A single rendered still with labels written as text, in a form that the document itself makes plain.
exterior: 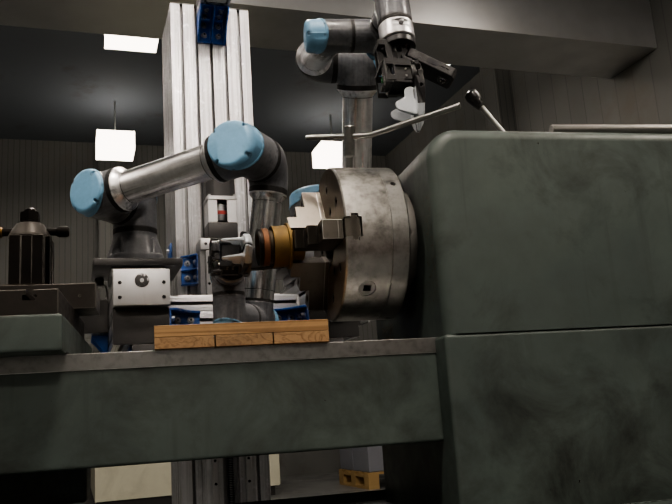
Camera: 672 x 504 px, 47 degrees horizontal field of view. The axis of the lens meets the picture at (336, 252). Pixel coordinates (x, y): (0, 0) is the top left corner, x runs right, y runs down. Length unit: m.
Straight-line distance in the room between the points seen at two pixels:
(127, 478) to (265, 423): 6.64
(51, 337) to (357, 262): 0.55
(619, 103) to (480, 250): 5.84
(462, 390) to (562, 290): 0.27
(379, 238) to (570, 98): 6.43
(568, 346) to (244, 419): 0.60
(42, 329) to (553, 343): 0.88
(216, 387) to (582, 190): 0.78
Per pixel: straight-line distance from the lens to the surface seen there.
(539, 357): 1.46
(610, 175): 1.61
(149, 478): 8.00
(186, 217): 2.35
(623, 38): 6.79
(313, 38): 1.78
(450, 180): 1.46
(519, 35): 6.27
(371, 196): 1.49
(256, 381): 1.37
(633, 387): 1.55
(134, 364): 1.36
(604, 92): 7.41
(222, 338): 1.35
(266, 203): 1.92
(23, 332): 1.32
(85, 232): 10.63
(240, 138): 1.81
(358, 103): 2.19
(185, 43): 2.53
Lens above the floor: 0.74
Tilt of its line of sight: 12 degrees up
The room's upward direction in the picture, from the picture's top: 4 degrees counter-clockwise
